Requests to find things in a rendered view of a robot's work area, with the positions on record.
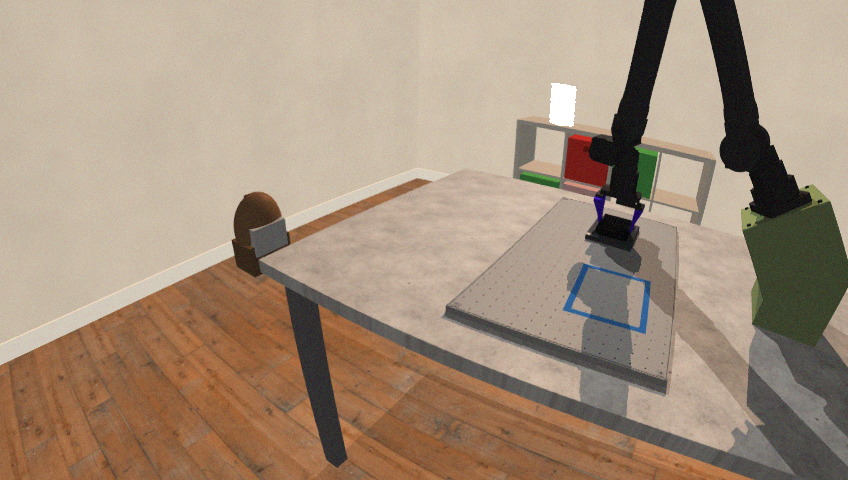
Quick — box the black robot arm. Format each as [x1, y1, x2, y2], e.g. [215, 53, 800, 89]
[589, 0, 812, 218]

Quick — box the blue taped rectangle outline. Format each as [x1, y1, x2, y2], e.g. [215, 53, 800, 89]
[563, 264, 651, 334]

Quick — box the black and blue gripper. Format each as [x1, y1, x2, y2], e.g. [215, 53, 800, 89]
[593, 168, 645, 234]

